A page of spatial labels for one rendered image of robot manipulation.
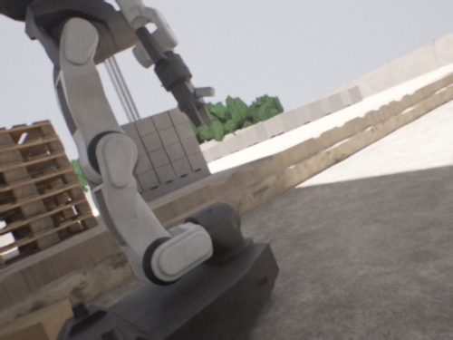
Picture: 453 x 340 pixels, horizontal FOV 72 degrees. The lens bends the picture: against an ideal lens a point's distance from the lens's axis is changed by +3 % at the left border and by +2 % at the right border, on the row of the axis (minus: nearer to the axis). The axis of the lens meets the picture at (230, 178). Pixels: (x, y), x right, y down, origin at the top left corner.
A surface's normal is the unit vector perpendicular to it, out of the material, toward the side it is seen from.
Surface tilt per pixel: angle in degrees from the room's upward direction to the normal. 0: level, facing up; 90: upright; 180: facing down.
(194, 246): 90
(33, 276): 91
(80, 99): 115
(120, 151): 90
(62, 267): 89
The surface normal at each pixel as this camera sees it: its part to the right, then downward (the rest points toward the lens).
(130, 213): 0.59, 0.26
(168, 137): 0.34, -0.05
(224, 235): 0.59, -0.17
